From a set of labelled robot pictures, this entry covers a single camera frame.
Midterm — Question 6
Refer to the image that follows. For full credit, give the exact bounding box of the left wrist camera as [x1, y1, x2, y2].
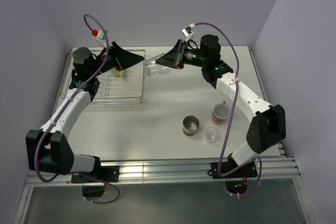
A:
[91, 29, 107, 48]

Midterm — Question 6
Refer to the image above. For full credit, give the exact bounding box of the clear wire dish rack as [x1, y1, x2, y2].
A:
[56, 47, 146, 108]

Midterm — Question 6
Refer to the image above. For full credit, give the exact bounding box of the aluminium rail frame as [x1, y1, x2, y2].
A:
[26, 46, 301, 187]

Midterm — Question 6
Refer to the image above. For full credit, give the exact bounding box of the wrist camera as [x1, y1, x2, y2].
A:
[91, 29, 107, 48]
[181, 23, 196, 41]

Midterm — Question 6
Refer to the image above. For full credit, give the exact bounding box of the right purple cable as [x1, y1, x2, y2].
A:
[191, 22, 263, 197]

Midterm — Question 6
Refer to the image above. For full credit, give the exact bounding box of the large clear plastic tumbler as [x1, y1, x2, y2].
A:
[144, 53, 171, 77]

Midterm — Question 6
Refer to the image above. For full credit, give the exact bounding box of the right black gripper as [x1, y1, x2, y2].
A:
[156, 39, 207, 70]

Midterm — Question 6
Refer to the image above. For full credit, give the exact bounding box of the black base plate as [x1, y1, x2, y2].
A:
[207, 161, 258, 179]
[71, 165, 119, 184]

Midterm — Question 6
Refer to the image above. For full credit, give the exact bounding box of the pale yellow plastic mug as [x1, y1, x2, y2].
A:
[110, 68, 126, 78]

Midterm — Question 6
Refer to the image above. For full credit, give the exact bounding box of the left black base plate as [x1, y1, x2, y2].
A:
[71, 165, 119, 184]

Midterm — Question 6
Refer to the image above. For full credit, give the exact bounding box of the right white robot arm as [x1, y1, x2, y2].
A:
[155, 35, 286, 177]

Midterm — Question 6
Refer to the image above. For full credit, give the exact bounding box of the purple cable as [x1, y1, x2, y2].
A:
[34, 14, 121, 205]
[191, 22, 263, 197]

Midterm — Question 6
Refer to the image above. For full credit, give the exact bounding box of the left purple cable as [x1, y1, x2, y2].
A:
[34, 14, 121, 205]

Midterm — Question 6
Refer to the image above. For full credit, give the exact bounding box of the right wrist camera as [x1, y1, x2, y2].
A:
[181, 23, 196, 41]

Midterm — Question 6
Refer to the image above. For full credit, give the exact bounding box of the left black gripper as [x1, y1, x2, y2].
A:
[90, 42, 144, 78]

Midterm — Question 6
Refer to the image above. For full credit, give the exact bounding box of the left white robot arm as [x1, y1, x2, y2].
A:
[26, 42, 144, 182]

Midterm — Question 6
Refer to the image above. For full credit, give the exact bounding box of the pink patterned ceramic mug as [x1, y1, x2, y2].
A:
[212, 101, 231, 125]

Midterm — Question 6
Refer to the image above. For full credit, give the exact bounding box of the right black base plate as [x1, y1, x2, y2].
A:
[207, 161, 258, 179]

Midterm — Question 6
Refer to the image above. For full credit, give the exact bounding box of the small clear plastic glass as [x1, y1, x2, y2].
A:
[205, 127, 220, 143]

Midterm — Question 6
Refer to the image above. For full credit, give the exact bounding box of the brown metal-lined cup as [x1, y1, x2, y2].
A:
[182, 115, 200, 136]

